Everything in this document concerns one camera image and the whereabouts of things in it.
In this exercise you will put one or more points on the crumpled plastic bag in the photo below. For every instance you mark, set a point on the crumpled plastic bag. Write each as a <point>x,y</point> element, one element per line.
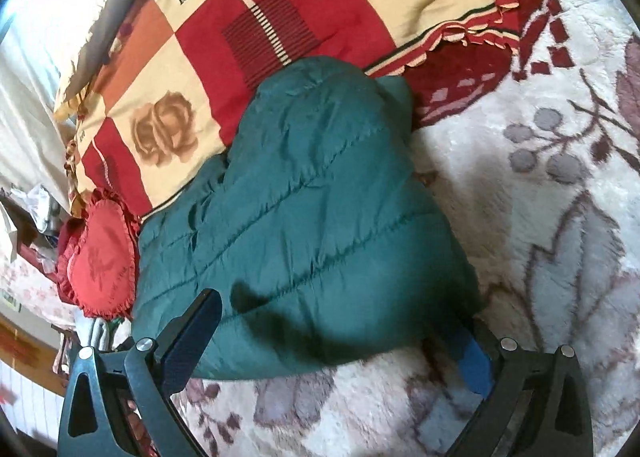
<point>42,209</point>

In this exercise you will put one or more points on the light blue cloth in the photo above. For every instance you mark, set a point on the light blue cloth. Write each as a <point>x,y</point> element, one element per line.
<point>95,333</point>

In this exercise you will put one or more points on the green puffer jacket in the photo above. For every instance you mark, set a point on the green puffer jacket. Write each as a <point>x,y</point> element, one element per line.
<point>300,217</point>

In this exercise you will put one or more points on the white and red fleece blanket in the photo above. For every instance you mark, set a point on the white and red fleece blanket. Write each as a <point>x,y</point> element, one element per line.
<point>525,237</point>

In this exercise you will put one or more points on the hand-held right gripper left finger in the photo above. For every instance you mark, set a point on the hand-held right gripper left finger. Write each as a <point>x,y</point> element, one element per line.
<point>195,332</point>

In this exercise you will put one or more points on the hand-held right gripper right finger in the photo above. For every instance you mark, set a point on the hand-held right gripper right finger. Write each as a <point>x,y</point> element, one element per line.
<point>475,367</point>

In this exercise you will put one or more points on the wooden bed frame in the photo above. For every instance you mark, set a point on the wooden bed frame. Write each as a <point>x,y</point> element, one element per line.
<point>27,352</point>

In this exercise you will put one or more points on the red ruffled heart pillow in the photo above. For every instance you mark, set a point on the red ruffled heart pillow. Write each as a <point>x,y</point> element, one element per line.
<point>100,257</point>

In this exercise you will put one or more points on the rose print checked quilt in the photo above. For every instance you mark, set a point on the rose print checked quilt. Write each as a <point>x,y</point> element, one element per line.
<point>280,2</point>

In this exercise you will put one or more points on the floral bed sheet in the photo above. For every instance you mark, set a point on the floral bed sheet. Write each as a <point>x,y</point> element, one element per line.
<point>30,287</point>

